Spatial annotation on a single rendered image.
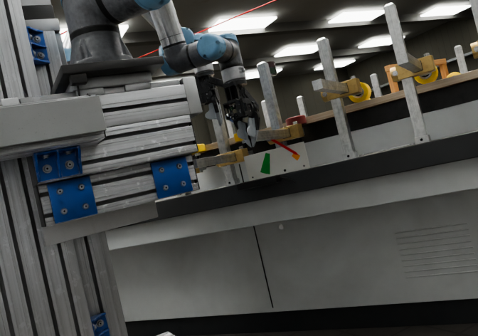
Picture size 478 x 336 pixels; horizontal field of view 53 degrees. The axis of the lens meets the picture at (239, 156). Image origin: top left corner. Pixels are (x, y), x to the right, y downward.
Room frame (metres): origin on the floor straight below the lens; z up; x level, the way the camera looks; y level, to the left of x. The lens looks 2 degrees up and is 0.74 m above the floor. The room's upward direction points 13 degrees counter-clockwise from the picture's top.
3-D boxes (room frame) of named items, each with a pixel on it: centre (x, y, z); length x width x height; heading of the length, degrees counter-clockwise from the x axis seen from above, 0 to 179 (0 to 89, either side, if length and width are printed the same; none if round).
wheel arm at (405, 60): (1.52, -0.62, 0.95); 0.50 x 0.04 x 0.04; 151
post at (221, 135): (1.94, 0.05, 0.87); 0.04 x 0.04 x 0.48; 61
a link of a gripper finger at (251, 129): (1.50, -0.05, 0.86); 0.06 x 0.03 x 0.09; 151
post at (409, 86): (1.58, -0.61, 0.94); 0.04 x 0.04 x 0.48; 61
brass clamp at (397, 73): (1.57, -0.63, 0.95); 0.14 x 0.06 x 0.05; 61
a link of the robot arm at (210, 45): (1.42, 0.01, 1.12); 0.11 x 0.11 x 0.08; 68
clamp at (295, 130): (1.81, -0.19, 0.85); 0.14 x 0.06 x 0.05; 61
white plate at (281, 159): (1.82, -0.13, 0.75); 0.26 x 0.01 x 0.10; 61
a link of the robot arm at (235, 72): (1.51, -0.05, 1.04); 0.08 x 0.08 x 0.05
